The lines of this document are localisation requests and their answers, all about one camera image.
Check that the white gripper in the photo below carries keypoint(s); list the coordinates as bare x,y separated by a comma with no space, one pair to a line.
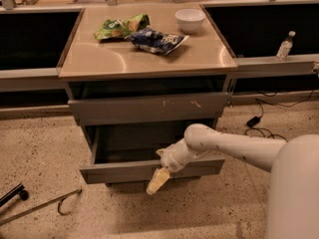
172,159

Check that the grey drawer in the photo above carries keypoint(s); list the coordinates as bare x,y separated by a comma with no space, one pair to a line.
128,152
148,108

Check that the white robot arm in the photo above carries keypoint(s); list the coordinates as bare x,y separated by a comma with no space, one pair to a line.
293,165

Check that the grey top drawer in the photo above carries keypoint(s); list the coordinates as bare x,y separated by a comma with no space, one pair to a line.
148,108

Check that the grey drawer cabinet steel top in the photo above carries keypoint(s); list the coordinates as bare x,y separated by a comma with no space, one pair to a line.
117,69

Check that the metal hooked rod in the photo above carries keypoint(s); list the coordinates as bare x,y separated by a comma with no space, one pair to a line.
59,200

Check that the blue chip bag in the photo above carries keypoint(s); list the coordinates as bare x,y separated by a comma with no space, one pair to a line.
156,42

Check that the green chip bag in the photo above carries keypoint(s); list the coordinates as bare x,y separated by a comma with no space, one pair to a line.
121,28

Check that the black caster leg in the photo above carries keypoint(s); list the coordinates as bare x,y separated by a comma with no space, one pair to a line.
18,190

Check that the white bowl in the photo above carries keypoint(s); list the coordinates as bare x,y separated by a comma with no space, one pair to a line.
189,20

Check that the clear plastic water bottle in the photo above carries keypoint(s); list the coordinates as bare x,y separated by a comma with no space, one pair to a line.
285,47

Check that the right grey counter rail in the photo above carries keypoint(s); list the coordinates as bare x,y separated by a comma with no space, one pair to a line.
253,30

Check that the grey counter rail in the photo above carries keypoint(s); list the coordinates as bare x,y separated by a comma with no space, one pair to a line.
253,30
33,46

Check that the left grey counter rail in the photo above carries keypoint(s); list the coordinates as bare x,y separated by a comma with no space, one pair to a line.
33,46

